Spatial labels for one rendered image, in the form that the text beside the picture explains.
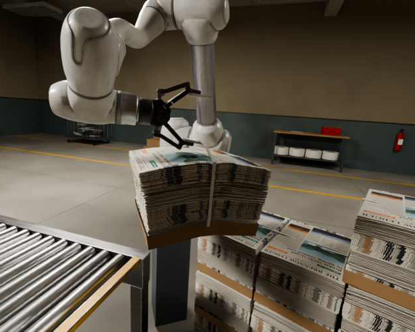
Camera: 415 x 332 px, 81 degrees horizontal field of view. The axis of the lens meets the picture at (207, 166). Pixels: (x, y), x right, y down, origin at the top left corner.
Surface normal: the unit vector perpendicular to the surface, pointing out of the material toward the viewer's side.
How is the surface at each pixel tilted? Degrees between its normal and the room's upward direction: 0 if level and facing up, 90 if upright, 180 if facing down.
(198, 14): 123
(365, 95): 90
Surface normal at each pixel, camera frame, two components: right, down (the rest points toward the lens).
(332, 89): -0.29, 0.19
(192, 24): -0.25, 0.72
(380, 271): -0.60, 0.14
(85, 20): 0.33, -0.36
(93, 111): 0.26, 0.84
